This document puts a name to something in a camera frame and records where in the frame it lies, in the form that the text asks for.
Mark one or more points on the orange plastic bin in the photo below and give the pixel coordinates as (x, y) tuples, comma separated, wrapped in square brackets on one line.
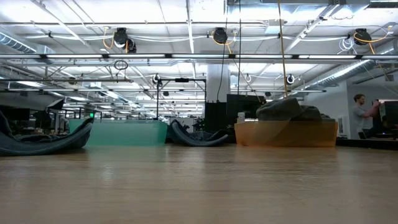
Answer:
[(280, 135)]

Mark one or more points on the blue denim baseball cap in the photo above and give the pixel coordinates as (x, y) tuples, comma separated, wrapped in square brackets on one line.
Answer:
[(199, 140), (46, 146)]

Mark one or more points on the teal plastic bin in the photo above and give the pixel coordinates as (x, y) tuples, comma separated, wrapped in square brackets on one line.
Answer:
[(124, 133)]

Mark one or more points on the person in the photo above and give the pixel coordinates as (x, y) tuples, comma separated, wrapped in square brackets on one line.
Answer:
[(360, 115)]

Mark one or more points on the black monitor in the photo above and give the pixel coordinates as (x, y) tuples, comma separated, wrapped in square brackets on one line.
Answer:
[(390, 113), (214, 115), (245, 104)]

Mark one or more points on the long ceiling light bar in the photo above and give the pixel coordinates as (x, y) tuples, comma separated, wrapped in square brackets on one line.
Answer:
[(199, 56)]

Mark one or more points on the white bottle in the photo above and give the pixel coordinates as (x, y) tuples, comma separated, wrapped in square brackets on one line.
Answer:
[(241, 117)]

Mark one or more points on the silver ventilation duct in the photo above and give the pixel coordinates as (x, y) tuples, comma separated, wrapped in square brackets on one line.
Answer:
[(18, 43), (348, 73)]

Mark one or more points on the black stand frame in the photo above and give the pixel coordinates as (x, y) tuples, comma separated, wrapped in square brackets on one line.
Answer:
[(182, 80)]

